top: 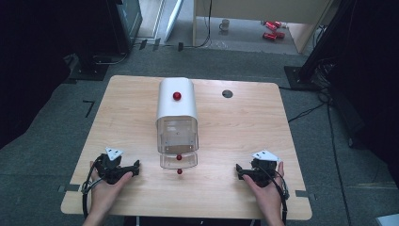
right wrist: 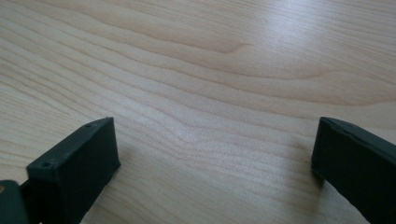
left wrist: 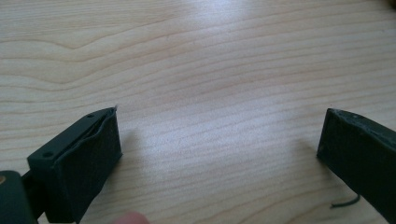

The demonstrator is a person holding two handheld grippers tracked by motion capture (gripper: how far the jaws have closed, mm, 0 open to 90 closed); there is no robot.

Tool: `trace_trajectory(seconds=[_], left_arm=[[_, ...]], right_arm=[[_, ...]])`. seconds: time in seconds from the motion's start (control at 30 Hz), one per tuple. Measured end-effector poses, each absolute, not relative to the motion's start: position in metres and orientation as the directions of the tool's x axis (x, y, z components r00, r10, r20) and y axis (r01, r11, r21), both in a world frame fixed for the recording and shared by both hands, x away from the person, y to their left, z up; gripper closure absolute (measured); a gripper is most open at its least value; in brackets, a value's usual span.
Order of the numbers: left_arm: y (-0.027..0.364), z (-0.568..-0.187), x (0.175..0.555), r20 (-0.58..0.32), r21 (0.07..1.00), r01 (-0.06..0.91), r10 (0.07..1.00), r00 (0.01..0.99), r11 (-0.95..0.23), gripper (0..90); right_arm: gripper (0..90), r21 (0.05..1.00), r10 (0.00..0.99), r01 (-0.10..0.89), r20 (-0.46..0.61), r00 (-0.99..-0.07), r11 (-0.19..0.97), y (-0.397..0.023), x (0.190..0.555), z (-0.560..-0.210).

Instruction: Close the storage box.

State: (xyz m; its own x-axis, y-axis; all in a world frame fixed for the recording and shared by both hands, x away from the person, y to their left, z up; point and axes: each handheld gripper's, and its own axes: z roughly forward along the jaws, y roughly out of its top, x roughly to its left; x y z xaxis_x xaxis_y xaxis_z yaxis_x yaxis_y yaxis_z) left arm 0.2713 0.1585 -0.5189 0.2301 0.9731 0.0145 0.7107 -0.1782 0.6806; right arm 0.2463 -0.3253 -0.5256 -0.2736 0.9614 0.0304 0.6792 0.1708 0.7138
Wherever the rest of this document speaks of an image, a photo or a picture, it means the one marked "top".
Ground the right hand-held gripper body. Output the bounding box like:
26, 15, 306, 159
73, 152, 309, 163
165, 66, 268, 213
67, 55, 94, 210
242, 150, 280, 188

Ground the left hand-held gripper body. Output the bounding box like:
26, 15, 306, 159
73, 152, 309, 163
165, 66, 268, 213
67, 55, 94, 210
93, 146, 136, 186

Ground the person's left hand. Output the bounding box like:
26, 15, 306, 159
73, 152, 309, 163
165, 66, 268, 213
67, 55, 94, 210
88, 160, 134, 218

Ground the person's right hand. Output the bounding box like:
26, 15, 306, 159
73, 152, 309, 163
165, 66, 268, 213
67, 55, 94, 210
242, 161, 286, 220

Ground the shallow clear drawer red knob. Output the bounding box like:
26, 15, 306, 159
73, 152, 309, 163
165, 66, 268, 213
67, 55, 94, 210
159, 152, 200, 175

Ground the tall clear drawer red knob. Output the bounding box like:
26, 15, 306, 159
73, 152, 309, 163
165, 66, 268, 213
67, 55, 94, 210
155, 115, 200, 161

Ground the white mini drawer cabinet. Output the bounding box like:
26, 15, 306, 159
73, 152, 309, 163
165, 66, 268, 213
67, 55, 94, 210
155, 76, 200, 170

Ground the black monitor stand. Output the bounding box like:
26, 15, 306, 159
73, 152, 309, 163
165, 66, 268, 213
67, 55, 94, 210
67, 0, 144, 83

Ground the black metal stand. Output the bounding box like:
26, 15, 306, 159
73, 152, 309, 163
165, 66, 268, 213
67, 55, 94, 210
283, 0, 359, 92

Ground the white paper sheet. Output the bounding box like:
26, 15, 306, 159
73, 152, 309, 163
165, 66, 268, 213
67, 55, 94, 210
375, 214, 399, 226

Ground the white panel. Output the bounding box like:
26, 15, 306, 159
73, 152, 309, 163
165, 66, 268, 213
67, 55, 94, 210
163, 0, 185, 43

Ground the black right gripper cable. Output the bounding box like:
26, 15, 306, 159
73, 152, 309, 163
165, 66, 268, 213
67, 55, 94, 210
259, 166, 290, 226

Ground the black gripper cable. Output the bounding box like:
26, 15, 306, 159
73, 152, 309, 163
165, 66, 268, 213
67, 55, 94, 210
80, 154, 105, 220
259, 166, 290, 226

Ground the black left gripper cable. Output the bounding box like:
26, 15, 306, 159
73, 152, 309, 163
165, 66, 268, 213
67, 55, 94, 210
80, 154, 105, 220

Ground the black floor cable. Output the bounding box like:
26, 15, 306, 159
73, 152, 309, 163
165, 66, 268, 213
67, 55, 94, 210
278, 84, 354, 218

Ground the black hanging cable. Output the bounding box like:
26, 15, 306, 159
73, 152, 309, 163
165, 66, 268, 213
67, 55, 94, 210
184, 0, 213, 49

